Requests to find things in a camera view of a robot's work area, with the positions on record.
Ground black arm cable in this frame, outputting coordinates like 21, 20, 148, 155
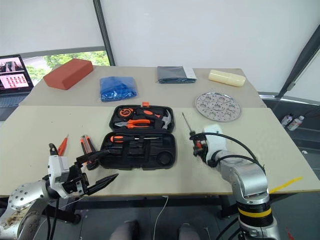
46, 142, 62, 240
189, 132, 266, 174

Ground dark slanted frame strut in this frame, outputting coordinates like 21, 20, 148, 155
270, 31, 320, 109

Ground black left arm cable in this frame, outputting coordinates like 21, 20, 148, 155
46, 142, 62, 240

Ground orange black tape measure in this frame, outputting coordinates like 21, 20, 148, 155
118, 107, 136, 119

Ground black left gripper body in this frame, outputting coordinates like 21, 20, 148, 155
61, 161, 91, 197

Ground grey folded cloth pack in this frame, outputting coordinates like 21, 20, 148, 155
156, 65, 198, 84

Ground black plastic tool case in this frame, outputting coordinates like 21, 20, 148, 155
99, 101, 178, 172

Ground orange black cased screwdriver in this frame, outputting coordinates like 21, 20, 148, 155
109, 134, 161, 144

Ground open laptop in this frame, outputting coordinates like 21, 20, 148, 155
0, 54, 35, 109

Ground white hanging cable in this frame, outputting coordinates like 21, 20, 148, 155
152, 195, 170, 240

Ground blue plastic bag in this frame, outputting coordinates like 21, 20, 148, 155
99, 75, 139, 103

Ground black table frame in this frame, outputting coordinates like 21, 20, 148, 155
0, 192, 241, 225

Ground orange black utility knife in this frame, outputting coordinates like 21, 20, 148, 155
79, 135, 98, 171

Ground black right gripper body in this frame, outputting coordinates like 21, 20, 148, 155
199, 137, 210, 163

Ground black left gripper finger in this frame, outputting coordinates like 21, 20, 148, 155
75, 148, 112, 165
87, 173, 119, 197

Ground cream cylindrical case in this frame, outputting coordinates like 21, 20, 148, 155
208, 69, 247, 88

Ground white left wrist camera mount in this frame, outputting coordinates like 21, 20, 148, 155
47, 154, 71, 200

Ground round perforated metal plate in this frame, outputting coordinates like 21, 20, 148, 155
194, 90, 243, 123

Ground orange test pen screwdriver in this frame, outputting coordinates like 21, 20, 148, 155
57, 134, 70, 155

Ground clear white capped bottle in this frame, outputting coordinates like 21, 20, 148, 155
287, 115, 306, 132

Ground orange handled pliers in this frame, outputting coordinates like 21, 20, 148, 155
114, 118, 154, 130

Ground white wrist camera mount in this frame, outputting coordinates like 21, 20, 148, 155
203, 124, 227, 161
47, 154, 71, 200

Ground red brick block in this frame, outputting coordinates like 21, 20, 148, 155
42, 58, 94, 91

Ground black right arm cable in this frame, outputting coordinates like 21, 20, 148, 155
189, 132, 266, 174

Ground small dark capped bottle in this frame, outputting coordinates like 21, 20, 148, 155
281, 113, 294, 127

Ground claw hammer with black handle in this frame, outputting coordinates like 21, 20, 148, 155
136, 108, 174, 130

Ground orange black long screwdriver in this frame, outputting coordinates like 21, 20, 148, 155
181, 112, 202, 151

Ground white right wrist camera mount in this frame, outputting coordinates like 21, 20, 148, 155
203, 124, 227, 161

